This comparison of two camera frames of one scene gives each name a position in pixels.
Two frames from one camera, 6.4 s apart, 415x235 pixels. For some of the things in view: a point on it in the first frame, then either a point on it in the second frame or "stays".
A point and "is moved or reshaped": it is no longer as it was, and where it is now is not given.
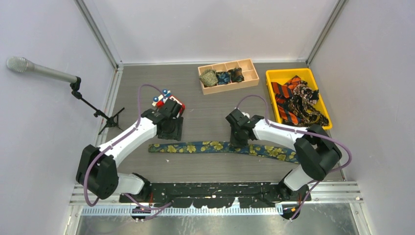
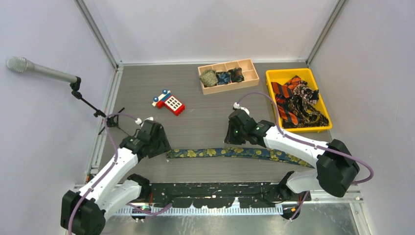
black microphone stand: x=112 y=121 stays
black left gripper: x=176 y=135 to x=164 y=147
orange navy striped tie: x=286 y=89 stays
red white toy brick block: x=159 y=101 stays
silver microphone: x=23 y=64 stays
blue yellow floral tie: x=285 y=153 is moved or reshaped
